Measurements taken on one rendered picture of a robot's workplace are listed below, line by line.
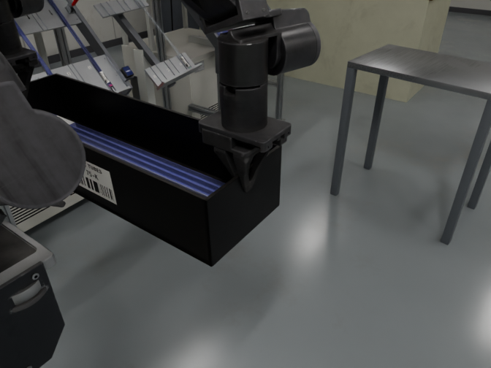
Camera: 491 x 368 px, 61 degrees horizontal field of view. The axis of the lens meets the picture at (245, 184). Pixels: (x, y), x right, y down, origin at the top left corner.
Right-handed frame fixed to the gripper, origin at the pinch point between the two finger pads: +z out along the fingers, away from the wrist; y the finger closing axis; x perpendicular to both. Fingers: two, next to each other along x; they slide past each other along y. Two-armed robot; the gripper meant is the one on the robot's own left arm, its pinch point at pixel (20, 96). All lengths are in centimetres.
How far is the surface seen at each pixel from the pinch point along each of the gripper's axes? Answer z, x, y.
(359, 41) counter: 69, -331, 59
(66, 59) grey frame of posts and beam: 36, -85, 123
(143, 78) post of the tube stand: 44, -103, 86
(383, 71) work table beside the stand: 33, -157, -23
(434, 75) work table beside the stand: 32, -162, -45
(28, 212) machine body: 96, -32, 102
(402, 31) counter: 56, -331, 22
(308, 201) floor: 112, -144, 2
